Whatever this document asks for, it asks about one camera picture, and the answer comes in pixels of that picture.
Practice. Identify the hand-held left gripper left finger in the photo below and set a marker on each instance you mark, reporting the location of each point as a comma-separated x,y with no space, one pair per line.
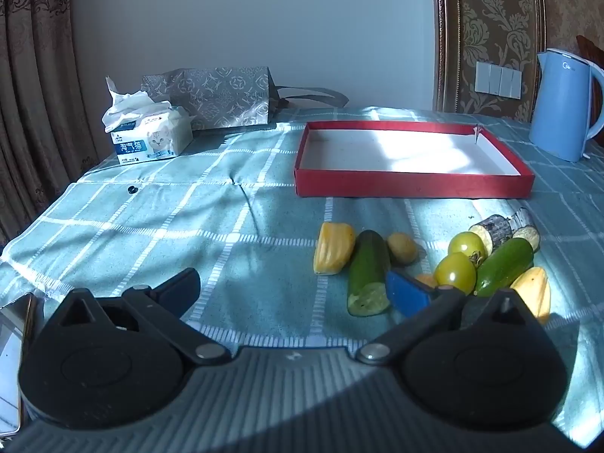
186,288

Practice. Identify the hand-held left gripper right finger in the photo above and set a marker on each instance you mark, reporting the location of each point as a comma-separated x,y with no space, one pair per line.
408,295

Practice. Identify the small yellow jackfruit piece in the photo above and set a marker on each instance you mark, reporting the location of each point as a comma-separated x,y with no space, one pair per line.
427,281

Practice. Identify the small brown round fruit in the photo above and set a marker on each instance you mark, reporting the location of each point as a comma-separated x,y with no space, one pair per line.
402,247

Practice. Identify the dark green cucumber piece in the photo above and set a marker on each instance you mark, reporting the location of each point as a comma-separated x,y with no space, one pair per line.
368,264

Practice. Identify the green tomato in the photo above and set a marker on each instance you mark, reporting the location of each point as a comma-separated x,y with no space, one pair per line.
465,244
453,271

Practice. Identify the light green cucumber piece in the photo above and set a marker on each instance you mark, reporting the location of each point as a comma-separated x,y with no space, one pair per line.
505,264

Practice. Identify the red shallow cardboard box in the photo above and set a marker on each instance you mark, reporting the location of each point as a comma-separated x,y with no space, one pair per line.
401,184

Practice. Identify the teal checked tablecloth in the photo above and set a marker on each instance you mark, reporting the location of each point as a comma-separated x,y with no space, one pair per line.
188,207

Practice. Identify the white tissue pack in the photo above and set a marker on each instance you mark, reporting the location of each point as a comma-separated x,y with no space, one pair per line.
155,139

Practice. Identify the smartphone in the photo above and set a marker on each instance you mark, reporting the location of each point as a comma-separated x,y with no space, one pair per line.
12,354

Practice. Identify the grey patterned tote bag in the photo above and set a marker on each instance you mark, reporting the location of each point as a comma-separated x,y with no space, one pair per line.
222,94

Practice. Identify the blue electric kettle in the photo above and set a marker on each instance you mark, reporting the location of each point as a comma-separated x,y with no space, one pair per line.
561,104

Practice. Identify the brown patterned curtain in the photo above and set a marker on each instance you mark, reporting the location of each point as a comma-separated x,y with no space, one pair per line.
37,80

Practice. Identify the dark brown wooden object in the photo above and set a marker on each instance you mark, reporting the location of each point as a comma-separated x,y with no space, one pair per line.
592,49

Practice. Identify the white wall switch panel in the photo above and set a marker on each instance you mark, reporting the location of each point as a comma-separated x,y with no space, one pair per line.
498,80

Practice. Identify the ornate wooden wall frame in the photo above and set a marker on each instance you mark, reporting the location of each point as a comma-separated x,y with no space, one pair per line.
443,33

